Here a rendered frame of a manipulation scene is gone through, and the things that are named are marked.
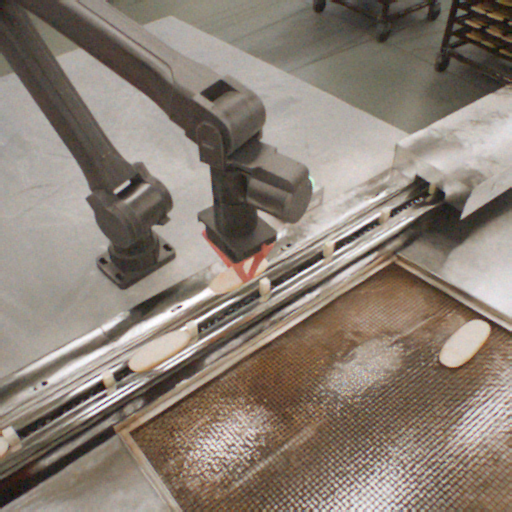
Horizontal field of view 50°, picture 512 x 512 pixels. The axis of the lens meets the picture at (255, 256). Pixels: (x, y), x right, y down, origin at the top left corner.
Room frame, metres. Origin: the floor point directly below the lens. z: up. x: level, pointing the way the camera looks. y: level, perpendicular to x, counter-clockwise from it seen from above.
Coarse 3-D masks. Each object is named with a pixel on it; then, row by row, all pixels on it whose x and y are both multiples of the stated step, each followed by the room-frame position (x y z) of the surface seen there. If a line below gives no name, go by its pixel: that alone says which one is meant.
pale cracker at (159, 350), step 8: (168, 336) 0.48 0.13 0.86; (176, 336) 0.48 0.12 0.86; (184, 336) 0.48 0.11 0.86; (152, 344) 0.46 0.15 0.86; (160, 344) 0.46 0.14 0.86; (168, 344) 0.46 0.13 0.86; (176, 344) 0.46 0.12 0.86; (184, 344) 0.47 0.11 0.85; (136, 352) 0.45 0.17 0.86; (144, 352) 0.45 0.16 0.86; (152, 352) 0.45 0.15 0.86; (160, 352) 0.45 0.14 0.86; (168, 352) 0.45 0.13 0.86; (176, 352) 0.45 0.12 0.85; (136, 360) 0.44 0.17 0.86; (144, 360) 0.43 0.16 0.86; (152, 360) 0.44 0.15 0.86; (160, 360) 0.44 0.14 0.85; (136, 368) 0.42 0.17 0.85; (144, 368) 0.42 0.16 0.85
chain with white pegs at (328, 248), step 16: (432, 192) 0.83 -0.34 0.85; (384, 208) 0.75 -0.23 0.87; (400, 208) 0.78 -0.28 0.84; (352, 240) 0.71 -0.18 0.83; (320, 256) 0.66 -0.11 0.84; (272, 288) 0.59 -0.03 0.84; (240, 304) 0.55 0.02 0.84; (192, 320) 0.50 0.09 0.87; (192, 336) 0.48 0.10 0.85; (112, 384) 0.40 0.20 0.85; (80, 400) 0.38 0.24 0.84; (32, 432) 0.33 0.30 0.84
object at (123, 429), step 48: (336, 288) 0.54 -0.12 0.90; (384, 288) 0.54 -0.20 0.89; (336, 336) 0.45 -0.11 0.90; (192, 384) 0.38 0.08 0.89; (336, 384) 0.37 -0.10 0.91; (384, 384) 0.36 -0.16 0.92; (480, 384) 0.35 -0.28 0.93; (192, 432) 0.31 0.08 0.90; (240, 432) 0.30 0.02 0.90; (336, 432) 0.30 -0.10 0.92; (384, 432) 0.29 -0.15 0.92; (336, 480) 0.24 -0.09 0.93; (432, 480) 0.23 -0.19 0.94
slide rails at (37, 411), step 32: (416, 192) 0.82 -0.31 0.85; (352, 224) 0.73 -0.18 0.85; (384, 224) 0.73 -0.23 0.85; (256, 288) 0.58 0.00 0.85; (288, 288) 0.58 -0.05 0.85; (224, 320) 0.51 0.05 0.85; (128, 352) 0.45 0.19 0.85; (96, 384) 0.40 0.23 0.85; (128, 384) 0.40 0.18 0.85; (32, 416) 0.35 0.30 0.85; (64, 416) 0.35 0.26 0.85
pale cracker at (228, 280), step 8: (248, 264) 0.55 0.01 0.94; (264, 264) 0.55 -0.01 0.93; (224, 272) 0.54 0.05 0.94; (232, 272) 0.53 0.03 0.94; (256, 272) 0.54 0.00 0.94; (216, 280) 0.52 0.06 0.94; (224, 280) 0.52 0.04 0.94; (232, 280) 0.52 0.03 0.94; (240, 280) 0.52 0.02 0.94; (216, 288) 0.51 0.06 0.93; (224, 288) 0.51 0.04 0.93; (232, 288) 0.51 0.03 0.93
